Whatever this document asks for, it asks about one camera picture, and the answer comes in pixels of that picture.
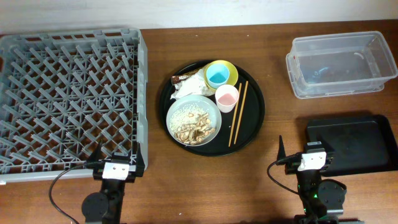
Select wooden chopstick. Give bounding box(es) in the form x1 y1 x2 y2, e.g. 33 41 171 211
234 81 249 144
228 83 242 147

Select grey plastic dishwasher rack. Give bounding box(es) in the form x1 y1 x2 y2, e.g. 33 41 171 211
1 28 148 184

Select black rectangular bin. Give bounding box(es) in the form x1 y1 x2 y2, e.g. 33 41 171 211
306 114 397 177

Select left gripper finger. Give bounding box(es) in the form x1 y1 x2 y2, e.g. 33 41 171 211
135 146 145 177
88 140 102 163

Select right wooden chopstick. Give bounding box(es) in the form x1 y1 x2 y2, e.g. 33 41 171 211
234 81 249 144

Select grey plate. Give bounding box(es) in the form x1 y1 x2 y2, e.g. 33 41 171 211
165 95 222 147

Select yellow bowl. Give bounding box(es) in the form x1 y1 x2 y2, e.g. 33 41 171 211
204 60 239 91

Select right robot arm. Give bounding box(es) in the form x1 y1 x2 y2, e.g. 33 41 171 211
267 136 362 224

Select food scraps on plate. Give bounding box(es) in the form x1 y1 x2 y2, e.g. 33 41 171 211
170 104 216 146

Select crumpled white napkin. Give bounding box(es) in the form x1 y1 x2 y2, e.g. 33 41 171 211
170 76 215 100

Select left wooden chopstick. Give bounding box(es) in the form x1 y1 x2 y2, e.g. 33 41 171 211
228 83 242 147

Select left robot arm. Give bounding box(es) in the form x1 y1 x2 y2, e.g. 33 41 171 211
81 142 145 224

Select clear plastic bin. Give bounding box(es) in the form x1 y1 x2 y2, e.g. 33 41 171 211
285 31 397 99

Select round black tray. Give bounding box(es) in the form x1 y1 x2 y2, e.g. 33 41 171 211
157 60 266 157

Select pink cup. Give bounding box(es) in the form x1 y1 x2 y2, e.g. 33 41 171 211
215 85 239 113

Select light blue cup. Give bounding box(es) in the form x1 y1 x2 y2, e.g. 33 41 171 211
205 63 229 89

